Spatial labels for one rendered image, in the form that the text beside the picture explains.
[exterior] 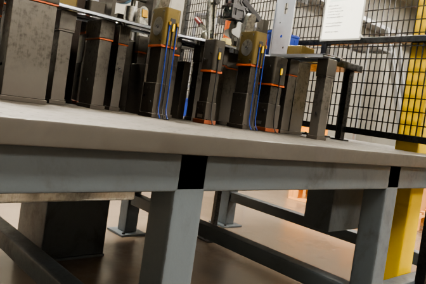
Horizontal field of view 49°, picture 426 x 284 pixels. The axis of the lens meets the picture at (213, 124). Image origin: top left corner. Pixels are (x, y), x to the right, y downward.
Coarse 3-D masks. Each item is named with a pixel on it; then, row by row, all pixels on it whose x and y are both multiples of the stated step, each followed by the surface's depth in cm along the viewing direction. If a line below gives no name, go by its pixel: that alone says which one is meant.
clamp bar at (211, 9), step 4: (208, 0) 200; (216, 0) 197; (208, 4) 199; (212, 4) 200; (216, 4) 197; (208, 8) 199; (212, 8) 200; (208, 12) 199; (212, 12) 200; (208, 16) 198; (212, 16) 200; (208, 20) 198; (212, 20) 200; (208, 24) 198; (212, 24) 200; (208, 28) 198; (212, 28) 200; (212, 32) 200
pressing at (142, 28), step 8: (64, 8) 147; (72, 8) 139; (80, 8) 141; (80, 16) 160; (88, 16) 156; (96, 16) 152; (104, 16) 145; (112, 16) 147; (128, 24) 160; (136, 24) 152; (144, 24) 156; (144, 32) 169; (184, 40) 177; (192, 40) 175; (200, 40) 166; (232, 48) 182
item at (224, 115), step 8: (232, 56) 187; (232, 64) 187; (232, 72) 188; (224, 80) 187; (232, 80) 189; (224, 88) 187; (232, 88) 189; (224, 96) 187; (232, 96) 190; (224, 104) 188; (224, 112) 188; (224, 120) 189
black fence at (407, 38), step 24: (264, 0) 258; (312, 0) 230; (384, 0) 198; (216, 24) 290; (408, 24) 188; (192, 48) 307; (312, 48) 227; (384, 72) 195; (336, 96) 213; (360, 96) 203; (384, 96) 193; (216, 192) 272; (216, 216) 272
